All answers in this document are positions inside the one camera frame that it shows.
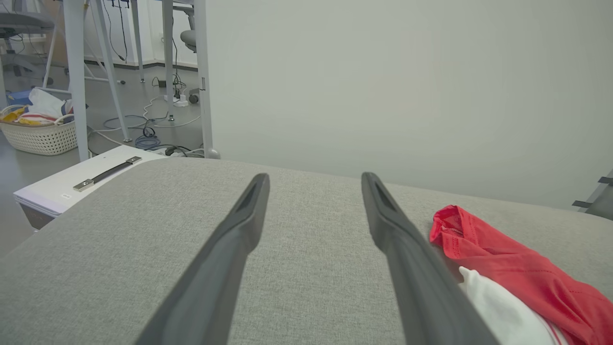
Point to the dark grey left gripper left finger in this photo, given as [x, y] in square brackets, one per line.
[210, 278]

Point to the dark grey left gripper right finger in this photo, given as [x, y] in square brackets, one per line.
[416, 287]

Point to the red garment with white trim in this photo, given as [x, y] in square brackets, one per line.
[527, 278]

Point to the grey fabric sofa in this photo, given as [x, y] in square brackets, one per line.
[311, 268]

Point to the large white power strip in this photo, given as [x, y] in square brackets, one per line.
[192, 153]

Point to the small white power strip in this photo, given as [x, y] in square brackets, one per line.
[181, 101]

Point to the white equipment case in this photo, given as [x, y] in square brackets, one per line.
[52, 187]

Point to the white partition panel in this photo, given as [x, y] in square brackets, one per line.
[407, 86]

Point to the white lattice laundry basket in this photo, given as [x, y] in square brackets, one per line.
[43, 139]

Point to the slanted white table leg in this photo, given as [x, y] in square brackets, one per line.
[111, 72]

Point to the thin white table leg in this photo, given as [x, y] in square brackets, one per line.
[137, 38]
[168, 48]

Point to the grey chair with casters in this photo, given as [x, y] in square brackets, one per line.
[188, 38]

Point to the white cloth in basket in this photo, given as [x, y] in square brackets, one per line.
[45, 103]

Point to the yellow cloth in basket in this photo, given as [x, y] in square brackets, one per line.
[12, 116]

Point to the blue box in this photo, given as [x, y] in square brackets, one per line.
[18, 97]

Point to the grey office chair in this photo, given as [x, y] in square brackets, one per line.
[24, 21]

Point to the thick white metal post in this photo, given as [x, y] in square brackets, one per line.
[76, 72]

